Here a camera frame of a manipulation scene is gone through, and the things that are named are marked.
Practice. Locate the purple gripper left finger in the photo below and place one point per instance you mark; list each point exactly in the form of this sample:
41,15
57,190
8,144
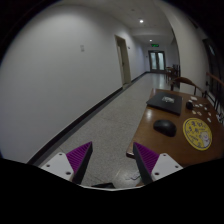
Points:
70,166

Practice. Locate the black computer mouse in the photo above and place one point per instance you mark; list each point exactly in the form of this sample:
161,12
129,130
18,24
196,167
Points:
165,127

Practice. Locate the white wall switch plate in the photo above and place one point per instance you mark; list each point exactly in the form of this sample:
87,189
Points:
82,48

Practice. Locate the wooden side door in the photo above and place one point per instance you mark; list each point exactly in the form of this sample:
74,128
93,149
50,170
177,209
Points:
123,60

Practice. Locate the wooden chair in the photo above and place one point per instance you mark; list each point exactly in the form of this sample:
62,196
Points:
187,81

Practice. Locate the round yellow mouse pad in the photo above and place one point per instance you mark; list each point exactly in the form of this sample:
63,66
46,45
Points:
197,133

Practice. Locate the glass double door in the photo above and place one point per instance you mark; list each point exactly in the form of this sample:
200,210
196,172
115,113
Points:
157,61

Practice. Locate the closed black laptop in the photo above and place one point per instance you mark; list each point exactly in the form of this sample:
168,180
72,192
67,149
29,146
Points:
167,102

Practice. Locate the green exit sign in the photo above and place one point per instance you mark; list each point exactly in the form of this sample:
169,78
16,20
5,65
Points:
154,45

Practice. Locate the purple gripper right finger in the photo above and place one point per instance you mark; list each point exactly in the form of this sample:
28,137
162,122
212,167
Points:
153,166

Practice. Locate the small black round object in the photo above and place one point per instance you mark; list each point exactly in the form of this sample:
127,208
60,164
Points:
189,105

